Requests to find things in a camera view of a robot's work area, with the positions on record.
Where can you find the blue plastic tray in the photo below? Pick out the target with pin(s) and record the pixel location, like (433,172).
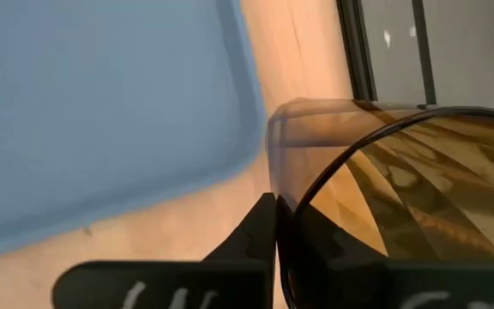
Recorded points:
(101,107)

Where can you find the black frame strut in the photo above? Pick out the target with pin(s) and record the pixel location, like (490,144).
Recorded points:
(423,51)

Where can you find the black table frame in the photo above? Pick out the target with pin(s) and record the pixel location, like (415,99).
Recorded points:
(358,47)

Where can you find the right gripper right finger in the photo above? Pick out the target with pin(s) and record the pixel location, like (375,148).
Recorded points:
(341,279)

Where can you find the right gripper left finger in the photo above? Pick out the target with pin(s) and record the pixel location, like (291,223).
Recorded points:
(238,274)

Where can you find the amber ribbed plastic cup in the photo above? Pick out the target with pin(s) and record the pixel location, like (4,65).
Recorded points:
(423,180)

